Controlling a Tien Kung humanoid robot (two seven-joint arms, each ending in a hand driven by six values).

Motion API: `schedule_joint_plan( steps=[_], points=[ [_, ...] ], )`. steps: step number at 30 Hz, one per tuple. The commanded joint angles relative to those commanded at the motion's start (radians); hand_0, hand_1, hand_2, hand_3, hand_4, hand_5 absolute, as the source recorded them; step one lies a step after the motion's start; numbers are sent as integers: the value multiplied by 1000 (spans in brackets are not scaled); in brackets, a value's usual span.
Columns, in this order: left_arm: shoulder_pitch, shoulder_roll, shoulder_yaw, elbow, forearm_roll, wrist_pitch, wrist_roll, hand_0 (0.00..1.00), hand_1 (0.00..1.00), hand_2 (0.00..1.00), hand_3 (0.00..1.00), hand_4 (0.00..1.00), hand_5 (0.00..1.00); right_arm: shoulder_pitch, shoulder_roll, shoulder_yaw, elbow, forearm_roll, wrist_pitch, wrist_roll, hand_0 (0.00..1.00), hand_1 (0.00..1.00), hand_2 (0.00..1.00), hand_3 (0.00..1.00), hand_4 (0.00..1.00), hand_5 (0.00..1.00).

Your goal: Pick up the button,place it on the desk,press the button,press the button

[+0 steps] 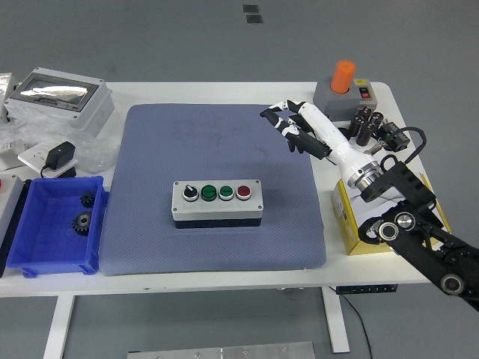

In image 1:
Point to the large black gear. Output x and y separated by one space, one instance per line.
82 223

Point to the clear plastic bag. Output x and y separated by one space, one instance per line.
97 153

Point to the small silver metal cylinder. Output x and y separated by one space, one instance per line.
371 149

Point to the small black gear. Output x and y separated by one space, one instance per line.
88 199

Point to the white and yellow carton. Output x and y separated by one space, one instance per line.
348 224

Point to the blue-grey table mat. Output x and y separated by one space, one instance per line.
149 149

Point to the black capacitor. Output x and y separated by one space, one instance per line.
365 111
376 119
356 125
365 134

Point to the grey push button control box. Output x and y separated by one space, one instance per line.
217 211

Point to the black module with green terminals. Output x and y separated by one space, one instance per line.
393 138

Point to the black power adapter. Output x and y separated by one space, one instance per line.
60 154

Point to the black table control panel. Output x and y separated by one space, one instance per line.
366 289

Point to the grey switch box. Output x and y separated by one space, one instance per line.
331 100

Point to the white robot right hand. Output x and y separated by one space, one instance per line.
322 127

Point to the white socket panel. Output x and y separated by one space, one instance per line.
31 156

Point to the white table leg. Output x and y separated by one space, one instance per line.
337 329
58 329

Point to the grey enclosure with clear lid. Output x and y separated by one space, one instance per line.
93 112

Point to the orange cylinder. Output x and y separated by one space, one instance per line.
342 76

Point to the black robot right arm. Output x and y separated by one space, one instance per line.
411 243

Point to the blue plastic bin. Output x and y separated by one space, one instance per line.
45 243

